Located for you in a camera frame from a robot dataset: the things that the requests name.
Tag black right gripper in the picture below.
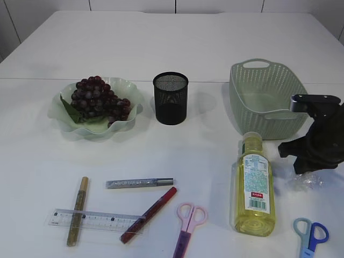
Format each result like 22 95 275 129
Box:
278 106 343 174

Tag clear plastic sheet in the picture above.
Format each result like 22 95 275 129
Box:
288 172 324 191

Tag yellow liquid plastic bottle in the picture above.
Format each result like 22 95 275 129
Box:
232 132 276 237

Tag red artificial grape bunch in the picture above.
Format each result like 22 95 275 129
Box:
60 76 131 126

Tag green woven plastic basket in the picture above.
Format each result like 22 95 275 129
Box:
229 59 307 140

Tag black mesh pen holder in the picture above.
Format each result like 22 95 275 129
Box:
153 71 189 125

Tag red marker pen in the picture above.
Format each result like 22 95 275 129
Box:
120 187 177 244

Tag silver glitter pen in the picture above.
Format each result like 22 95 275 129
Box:
105 178 174 189

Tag green wavy plastic plate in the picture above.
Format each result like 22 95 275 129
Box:
47 76 144 138

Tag gold glitter pen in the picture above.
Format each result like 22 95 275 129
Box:
67 176 89 247

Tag clear plastic ruler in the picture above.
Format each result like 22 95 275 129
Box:
46 209 142 233

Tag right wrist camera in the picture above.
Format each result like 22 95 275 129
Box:
289 94 341 118

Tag blue handled scissors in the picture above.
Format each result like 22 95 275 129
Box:
293 218 329 258

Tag pink handled scissors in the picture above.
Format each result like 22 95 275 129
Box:
173 202 208 258

